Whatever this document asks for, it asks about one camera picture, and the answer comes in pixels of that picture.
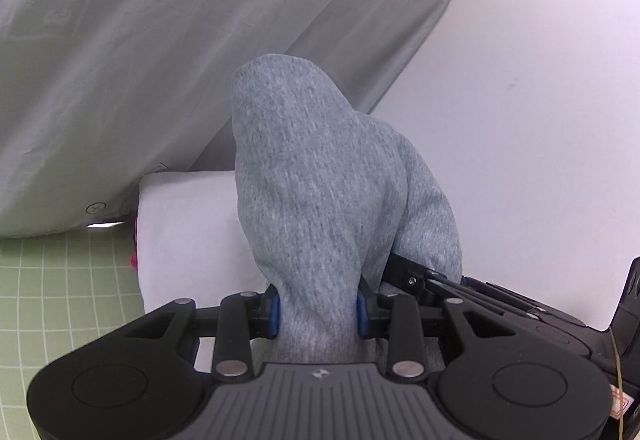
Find grey carrot print storage bag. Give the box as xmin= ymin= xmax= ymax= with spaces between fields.
xmin=1 ymin=0 xmax=450 ymax=238

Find white folded garment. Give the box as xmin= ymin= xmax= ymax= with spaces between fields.
xmin=135 ymin=169 xmax=274 ymax=373

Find grey sweatpants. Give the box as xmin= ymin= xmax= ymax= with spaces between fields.
xmin=232 ymin=54 xmax=462 ymax=364

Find red knit garment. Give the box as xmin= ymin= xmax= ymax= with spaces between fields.
xmin=130 ymin=216 xmax=139 ymax=272

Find green grid cutting mat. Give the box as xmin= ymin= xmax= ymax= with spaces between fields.
xmin=1 ymin=225 xmax=143 ymax=440

